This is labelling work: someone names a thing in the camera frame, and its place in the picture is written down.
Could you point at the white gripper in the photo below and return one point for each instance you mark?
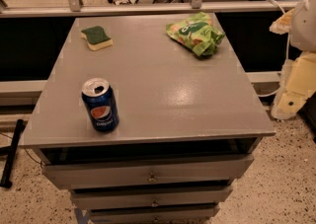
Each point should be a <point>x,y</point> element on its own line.
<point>305,26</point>

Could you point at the green rice chip bag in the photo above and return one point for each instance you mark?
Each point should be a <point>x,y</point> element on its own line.
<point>198,34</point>

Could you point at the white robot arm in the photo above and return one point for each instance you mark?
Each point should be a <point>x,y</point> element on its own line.
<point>302,34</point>

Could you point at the blue pepsi can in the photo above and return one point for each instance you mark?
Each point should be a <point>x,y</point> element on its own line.
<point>100,102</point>

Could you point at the grey drawer cabinet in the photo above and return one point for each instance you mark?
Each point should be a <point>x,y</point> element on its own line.
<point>170,104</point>

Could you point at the top grey drawer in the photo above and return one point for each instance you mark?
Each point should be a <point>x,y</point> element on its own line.
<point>148,172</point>

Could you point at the grey drawer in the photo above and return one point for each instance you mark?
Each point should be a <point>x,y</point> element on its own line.
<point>150,198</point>
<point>148,172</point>
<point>156,215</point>

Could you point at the middle grey drawer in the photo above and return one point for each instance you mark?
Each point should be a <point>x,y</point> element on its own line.
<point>150,198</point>

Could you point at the green yellow sponge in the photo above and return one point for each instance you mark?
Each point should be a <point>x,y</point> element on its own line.
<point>96,38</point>

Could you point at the bottom grey drawer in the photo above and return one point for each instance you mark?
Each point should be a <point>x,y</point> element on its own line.
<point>156,215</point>

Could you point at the grey metal railing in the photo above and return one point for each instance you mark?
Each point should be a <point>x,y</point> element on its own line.
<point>88,8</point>

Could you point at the black bar on floor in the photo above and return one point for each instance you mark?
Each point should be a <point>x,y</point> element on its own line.
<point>10,152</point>

